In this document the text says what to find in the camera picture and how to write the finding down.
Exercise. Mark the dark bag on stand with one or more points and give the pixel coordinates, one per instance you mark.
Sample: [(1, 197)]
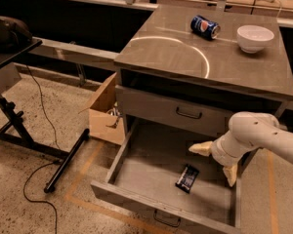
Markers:
[(14, 34)]

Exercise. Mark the dark blue rxbar wrapper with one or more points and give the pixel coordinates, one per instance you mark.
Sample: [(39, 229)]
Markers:
[(187, 178)]

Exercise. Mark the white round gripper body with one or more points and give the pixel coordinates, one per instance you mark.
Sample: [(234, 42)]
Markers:
[(219, 152)]

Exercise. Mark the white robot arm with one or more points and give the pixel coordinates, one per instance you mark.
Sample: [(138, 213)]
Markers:
[(247, 132)]

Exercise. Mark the closed grey top drawer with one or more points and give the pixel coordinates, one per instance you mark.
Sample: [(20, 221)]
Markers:
[(193, 117)]

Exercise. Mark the grey metal drawer cabinet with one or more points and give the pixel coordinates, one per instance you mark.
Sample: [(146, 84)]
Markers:
[(165, 57)]

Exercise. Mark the blue pepsi can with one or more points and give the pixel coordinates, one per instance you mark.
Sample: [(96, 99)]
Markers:
[(204, 27)]

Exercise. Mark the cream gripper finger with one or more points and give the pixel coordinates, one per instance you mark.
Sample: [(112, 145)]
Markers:
[(231, 174), (203, 148)]

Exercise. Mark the open grey middle drawer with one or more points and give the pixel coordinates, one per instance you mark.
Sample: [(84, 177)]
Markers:
[(142, 179)]

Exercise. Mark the cardboard box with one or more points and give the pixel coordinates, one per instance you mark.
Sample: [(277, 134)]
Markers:
[(105, 121)]

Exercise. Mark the white ceramic bowl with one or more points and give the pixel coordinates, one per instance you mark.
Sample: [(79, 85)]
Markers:
[(253, 38)]

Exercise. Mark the black metal stand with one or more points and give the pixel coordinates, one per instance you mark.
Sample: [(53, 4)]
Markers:
[(15, 132)]

